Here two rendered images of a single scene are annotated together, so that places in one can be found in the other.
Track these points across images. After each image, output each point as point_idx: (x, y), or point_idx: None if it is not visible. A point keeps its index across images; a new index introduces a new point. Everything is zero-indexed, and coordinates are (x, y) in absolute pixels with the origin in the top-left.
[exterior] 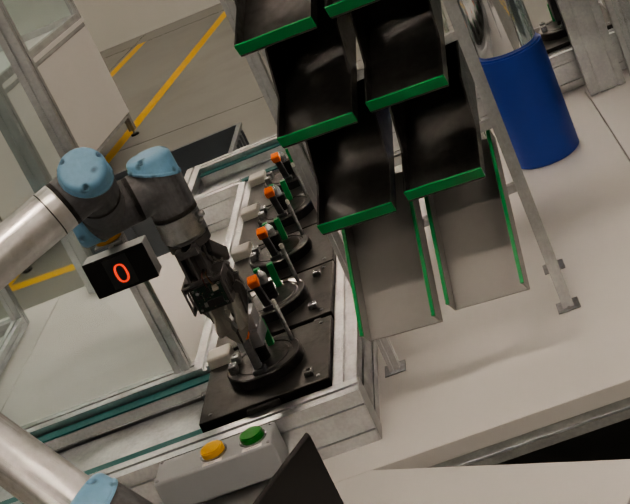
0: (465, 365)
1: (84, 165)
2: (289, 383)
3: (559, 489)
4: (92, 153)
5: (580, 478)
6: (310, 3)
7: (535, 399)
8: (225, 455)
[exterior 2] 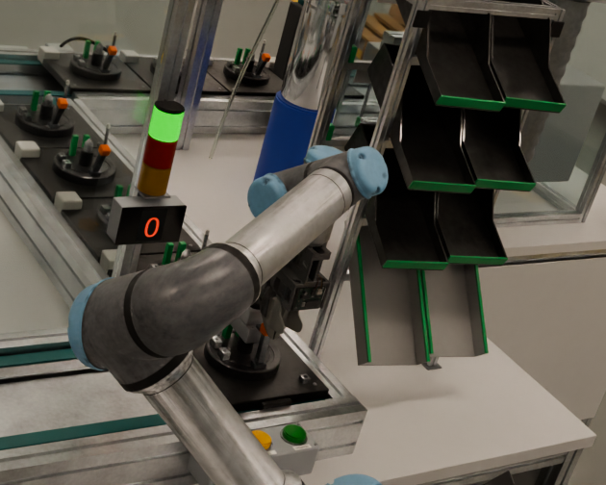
0: (376, 396)
1: (378, 167)
2: (288, 385)
3: None
4: (382, 158)
5: None
6: (499, 89)
7: (470, 446)
8: (276, 448)
